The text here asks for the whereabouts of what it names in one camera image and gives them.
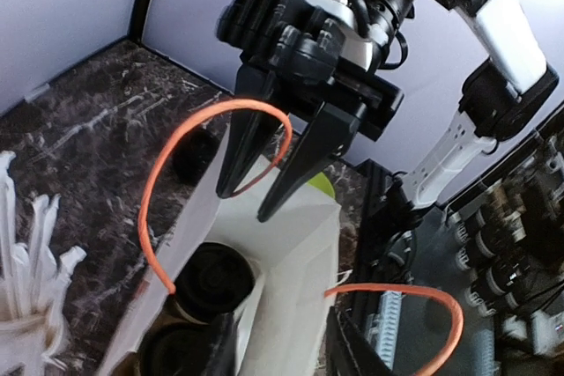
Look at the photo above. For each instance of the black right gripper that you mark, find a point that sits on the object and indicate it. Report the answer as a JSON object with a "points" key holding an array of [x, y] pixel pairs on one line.
{"points": [[348, 104]]}

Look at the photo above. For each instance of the paper cup holding straws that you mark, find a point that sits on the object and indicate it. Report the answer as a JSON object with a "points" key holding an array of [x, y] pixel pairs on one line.
{"points": [[30, 344]]}

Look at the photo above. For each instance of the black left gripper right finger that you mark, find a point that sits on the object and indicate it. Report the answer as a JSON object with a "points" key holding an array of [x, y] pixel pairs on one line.
{"points": [[349, 353]]}

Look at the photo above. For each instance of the cardboard cup carrier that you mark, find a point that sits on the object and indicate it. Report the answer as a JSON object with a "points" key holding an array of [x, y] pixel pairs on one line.
{"points": [[133, 364]]}

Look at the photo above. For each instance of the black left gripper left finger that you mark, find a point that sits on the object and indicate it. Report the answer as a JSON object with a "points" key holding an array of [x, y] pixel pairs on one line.
{"points": [[221, 341]]}

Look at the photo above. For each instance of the white cable duct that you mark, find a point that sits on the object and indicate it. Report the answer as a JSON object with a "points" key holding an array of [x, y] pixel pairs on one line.
{"points": [[388, 326]]}

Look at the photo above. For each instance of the green bowl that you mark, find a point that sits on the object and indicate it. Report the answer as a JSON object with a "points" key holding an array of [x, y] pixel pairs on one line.
{"points": [[323, 183]]}

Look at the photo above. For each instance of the bundle of wrapped straws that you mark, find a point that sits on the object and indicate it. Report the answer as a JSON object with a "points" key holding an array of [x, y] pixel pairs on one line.
{"points": [[33, 281]]}

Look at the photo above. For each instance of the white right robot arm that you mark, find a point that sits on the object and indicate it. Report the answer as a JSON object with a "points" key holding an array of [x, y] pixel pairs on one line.
{"points": [[478, 59]]}

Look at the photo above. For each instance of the black cup lid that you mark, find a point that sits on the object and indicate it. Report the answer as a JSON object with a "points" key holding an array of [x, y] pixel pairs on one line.
{"points": [[178, 349], [215, 280]]}

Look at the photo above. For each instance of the stack of black lids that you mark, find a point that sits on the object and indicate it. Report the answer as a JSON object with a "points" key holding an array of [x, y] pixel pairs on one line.
{"points": [[193, 154]]}

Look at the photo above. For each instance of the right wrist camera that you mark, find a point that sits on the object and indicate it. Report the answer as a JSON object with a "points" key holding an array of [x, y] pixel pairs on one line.
{"points": [[300, 40]]}

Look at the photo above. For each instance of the white paper bag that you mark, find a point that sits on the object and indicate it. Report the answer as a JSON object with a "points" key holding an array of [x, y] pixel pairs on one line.
{"points": [[294, 254]]}

